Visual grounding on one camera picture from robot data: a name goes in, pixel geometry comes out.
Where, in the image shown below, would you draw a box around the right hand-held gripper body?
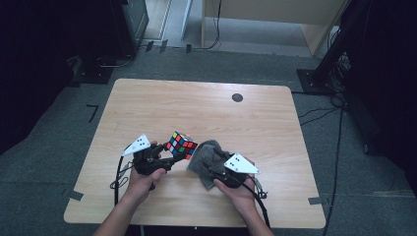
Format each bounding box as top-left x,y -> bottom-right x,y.
209,152 -> 262,189

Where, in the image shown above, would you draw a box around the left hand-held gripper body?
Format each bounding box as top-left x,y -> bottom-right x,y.
121,133 -> 173,176

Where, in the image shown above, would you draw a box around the grey knitted cloth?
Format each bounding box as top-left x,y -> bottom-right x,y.
186,139 -> 232,191

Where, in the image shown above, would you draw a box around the multicoloured puzzle cube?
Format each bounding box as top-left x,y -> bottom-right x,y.
163,131 -> 199,160

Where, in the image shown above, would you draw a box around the person's left hand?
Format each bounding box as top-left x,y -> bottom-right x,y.
126,168 -> 167,205

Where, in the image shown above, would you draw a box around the person's right hand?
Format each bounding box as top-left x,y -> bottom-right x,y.
213,174 -> 260,217

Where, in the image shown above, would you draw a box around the grey tape piece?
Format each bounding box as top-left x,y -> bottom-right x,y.
307,196 -> 325,207
66,189 -> 85,202

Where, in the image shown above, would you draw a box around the black flat stand base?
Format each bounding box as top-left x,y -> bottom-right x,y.
70,56 -> 115,86

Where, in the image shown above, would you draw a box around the black cabinet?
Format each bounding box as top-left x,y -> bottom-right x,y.
110,0 -> 150,59

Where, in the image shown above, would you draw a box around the black metal stand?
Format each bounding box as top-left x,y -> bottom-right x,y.
296,0 -> 373,96

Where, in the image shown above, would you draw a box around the dark curtain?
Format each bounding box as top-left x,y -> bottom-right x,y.
340,0 -> 417,188
0,0 -> 114,155

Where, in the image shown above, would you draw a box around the light wooden desk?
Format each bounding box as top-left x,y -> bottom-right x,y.
200,0 -> 349,57

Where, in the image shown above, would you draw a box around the left hand-held gripper cable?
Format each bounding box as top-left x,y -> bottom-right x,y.
109,153 -> 136,207

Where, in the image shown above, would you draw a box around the hand-held gripper cable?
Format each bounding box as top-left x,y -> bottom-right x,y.
242,176 -> 271,229
109,153 -> 136,207

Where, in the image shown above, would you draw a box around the right hand-held gripper cable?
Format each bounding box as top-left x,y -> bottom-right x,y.
242,176 -> 271,229

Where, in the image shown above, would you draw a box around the black floor cables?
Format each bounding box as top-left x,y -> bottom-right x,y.
290,90 -> 346,127

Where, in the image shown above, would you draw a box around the looped black floor cable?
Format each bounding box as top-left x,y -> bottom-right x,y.
96,53 -> 136,69

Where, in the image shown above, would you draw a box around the long black floor cable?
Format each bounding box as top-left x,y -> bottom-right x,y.
322,107 -> 345,236

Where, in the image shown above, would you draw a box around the black hanging cable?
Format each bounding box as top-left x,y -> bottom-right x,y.
193,0 -> 223,51

